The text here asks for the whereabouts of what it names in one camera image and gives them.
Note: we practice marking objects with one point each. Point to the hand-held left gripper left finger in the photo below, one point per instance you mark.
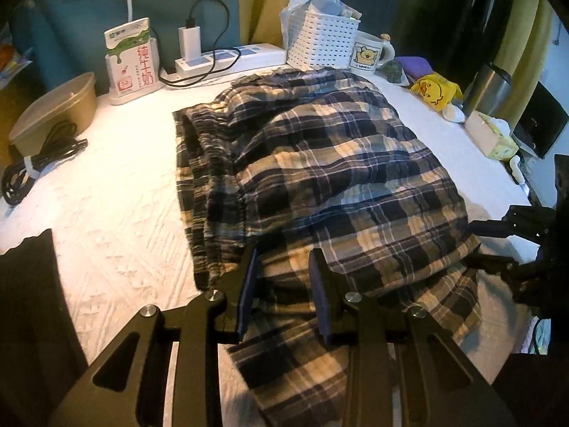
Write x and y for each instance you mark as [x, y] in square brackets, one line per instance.
[246, 302]

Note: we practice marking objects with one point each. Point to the white green milk carton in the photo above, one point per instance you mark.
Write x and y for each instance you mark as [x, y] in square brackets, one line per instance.
[133, 62]

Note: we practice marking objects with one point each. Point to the steel thermos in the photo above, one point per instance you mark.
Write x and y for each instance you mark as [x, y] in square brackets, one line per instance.
[486, 91]

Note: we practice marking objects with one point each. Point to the white plastic basket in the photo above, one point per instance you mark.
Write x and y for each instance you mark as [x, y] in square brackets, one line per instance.
[320, 40]

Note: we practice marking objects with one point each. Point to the yellow duck plush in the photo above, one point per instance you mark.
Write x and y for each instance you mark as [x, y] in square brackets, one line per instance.
[435, 89]

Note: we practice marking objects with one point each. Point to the white textured table cover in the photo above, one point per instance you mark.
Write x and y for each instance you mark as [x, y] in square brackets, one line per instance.
[111, 213]

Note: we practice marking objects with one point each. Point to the white bear print mug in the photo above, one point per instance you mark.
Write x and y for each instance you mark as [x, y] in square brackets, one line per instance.
[366, 53]

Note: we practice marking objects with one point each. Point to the yellow curtain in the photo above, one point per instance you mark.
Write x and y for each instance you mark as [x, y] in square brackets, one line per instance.
[266, 4]
[529, 53]

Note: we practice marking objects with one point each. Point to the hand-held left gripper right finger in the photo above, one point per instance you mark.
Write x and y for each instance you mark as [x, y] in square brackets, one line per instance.
[321, 307]

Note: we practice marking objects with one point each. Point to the purple cloth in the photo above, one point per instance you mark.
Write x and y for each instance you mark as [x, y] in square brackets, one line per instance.
[415, 66]

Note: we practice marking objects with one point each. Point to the tissue pack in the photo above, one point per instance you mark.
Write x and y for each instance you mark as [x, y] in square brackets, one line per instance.
[489, 135]

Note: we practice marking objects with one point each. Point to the black tablet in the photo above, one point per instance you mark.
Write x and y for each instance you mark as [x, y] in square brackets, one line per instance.
[544, 120]

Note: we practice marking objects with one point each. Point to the printed snack bag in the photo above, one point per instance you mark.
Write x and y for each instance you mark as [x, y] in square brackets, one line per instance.
[11, 60]

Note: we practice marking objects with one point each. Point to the plaid flannel shirt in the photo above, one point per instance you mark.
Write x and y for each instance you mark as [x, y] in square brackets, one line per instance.
[333, 164]

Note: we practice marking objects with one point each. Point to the small white cup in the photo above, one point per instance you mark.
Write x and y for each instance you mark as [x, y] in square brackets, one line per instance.
[454, 114]

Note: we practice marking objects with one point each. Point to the small dark figurine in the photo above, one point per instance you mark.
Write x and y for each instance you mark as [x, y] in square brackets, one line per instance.
[393, 71]

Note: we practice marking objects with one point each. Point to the brown lidded bowl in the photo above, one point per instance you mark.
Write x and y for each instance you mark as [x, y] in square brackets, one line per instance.
[58, 106]

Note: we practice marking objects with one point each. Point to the white charger plug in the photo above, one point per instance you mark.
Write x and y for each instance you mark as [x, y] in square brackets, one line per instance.
[190, 43]

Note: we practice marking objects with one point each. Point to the black folded cloth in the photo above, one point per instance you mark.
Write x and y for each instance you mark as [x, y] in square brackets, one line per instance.
[31, 320]

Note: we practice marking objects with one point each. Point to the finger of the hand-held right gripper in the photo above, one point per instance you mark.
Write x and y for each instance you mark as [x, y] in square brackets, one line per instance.
[489, 227]
[493, 264]

